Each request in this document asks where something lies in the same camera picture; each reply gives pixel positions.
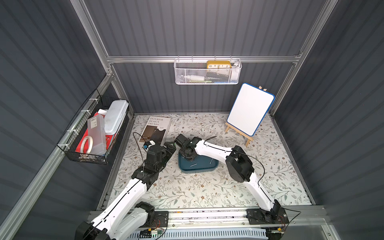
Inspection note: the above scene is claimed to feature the teal plastic storage tray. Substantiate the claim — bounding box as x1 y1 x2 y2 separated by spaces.
178 153 219 174

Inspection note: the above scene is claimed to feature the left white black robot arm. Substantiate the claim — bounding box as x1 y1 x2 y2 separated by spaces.
75 142 177 240

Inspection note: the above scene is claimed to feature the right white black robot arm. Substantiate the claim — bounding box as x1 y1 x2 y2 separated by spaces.
175 134 281 223

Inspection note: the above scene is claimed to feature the red box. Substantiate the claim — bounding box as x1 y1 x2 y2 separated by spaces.
75 109 125 154

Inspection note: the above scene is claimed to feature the interior design trends book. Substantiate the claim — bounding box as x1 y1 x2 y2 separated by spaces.
140 116 171 145

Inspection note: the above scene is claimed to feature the white plastic case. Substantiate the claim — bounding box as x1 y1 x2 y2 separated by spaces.
104 100 129 135

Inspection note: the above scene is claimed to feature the white tape roll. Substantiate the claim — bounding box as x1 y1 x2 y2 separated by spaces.
80 136 93 154

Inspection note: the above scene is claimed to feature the translucent plastic container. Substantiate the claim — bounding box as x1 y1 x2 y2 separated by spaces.
87 115 107 156

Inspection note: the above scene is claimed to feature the blue framed whiteboard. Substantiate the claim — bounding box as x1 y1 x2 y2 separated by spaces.
227 83 276 138

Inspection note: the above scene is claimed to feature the yellow digital clock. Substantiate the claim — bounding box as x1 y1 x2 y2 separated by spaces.
207 60 232 69

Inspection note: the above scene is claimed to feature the white wire wall basket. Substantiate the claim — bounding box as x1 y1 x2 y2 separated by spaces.
174 59 243 85

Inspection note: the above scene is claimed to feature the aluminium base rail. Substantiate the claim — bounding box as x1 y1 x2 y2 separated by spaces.
80 205 337 240

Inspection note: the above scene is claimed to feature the black wire side basket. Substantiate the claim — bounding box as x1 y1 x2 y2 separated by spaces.
58 91 130 165

